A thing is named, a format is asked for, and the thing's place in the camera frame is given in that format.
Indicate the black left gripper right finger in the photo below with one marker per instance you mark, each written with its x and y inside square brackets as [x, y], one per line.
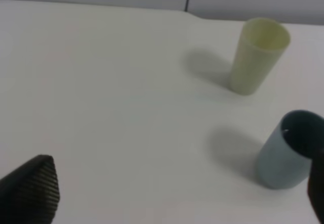
[315, 188]

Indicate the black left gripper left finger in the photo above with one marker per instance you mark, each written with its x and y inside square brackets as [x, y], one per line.
[30, 193]

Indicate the teal blue plastic cup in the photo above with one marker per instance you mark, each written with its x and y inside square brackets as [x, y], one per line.
[285, 159]

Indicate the pale yellow plastic cup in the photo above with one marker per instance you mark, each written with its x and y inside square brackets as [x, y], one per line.
[261, 43]

